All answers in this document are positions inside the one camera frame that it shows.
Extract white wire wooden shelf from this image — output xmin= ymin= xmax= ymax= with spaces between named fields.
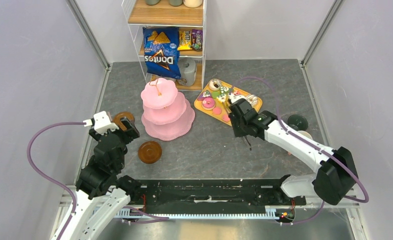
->
xmin=121 ymin=0 xmax=207 ymax=91

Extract white striped donut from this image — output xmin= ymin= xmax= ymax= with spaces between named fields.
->
xmin=245 ymin=94 xmax=259 ymax=108

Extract brown round coaster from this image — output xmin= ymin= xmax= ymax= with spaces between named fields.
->
xmin=113 ymin=111 xmax=135 ymax=131
xmin=138 ymin=141 xmax=162 ymax=164

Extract yellow serving tray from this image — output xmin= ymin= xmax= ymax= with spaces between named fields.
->
xmin=194 ymin=80 xmax=263 ymax=126

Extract chocolate white donut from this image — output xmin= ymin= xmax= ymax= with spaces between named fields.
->
xmin=208 ymin=78 xmax=222 ymax=92

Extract blue Doritos chip bag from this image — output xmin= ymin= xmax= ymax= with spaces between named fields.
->
xmin=142 ymin=26 xmax=181 ymax=79

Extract pink sandwich cookie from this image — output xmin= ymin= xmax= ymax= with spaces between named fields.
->
xmin=212 ymin=106 xmax=223 ymax=115
xmin=222 ymin=114 xmax=230 ymax=123

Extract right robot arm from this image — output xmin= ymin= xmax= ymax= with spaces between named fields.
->
xmin=228 ymin=97 xmax=358 ymax=206

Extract pink frosted donut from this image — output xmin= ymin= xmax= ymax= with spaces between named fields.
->
xmin=201 ymin=97 xmax=216 ymax=111

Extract purple cake slice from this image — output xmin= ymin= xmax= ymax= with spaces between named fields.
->
xmin=197 ymin=90 xmax=212 ymax=101

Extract grey ceramic mug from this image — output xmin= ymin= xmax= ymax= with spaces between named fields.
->
xmin=178 ymin=57 xmax=197 ymax=87

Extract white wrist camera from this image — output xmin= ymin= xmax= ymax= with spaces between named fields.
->
xmin=228 ymin=94 xmax=246 ymax=105
xmin=82 ymin=111 xmax=120 ymax=135

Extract yellow M&M candy bag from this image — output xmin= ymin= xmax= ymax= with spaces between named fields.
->
xmin=177 ymin=30 xmax=192 ymax=51

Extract metal serving tongs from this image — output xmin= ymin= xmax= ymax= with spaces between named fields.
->
xmin=227 ymin=93 xmax=252 ymax=151

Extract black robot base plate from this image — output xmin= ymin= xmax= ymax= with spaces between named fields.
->
xmin=130 ymin=179 xmax=307 ymax=215

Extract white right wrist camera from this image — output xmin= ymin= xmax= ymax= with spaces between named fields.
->
xmin=228 ymin=94 xmax=246 ymax=105

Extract brown round coaster near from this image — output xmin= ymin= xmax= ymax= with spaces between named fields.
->
xmin=138 ymin=141 xmax=162 ymax=164

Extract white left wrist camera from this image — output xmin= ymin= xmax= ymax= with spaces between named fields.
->
xmin=82 ymin=111 xmax=120 ymax=135

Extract white cable track rail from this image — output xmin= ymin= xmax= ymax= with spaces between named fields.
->
xmin=116 ymin=205 xmax=284 ymax=220

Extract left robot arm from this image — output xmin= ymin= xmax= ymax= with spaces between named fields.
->
xmin=53 ymin=112 xmax=142 ymax=240

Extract pink sandwich cookie middle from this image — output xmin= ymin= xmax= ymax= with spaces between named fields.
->
xmin=222 ymin=114 xmax=230 ymax=123

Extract green cake slice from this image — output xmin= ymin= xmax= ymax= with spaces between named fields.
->
xmin=219 ymin=85 xmax=232 ymax=96

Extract pink three-tier cake stand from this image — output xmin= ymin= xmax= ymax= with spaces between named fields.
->
xmin=140 ymin=78 xmax=195 ymax=141

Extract pink sandwich cookie far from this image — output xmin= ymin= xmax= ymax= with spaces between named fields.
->
xmin=212 ymin=106 xmax=223 ymax=115

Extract brown round coaster far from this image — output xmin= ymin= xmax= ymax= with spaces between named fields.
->
xmin=113 ymin=111 xmax=135 ymax=131

